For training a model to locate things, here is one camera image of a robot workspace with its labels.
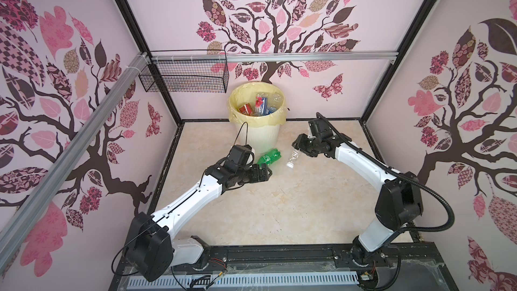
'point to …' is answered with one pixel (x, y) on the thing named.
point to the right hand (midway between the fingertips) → (295, 143)
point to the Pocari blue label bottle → (261, 108)
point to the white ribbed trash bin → (259, 138)
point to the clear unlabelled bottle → (290, 164)
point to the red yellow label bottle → (246, 109)
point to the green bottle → (270, 157)
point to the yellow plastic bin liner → (244, 93)
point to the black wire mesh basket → (186, 71)
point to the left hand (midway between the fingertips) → (263, 177)
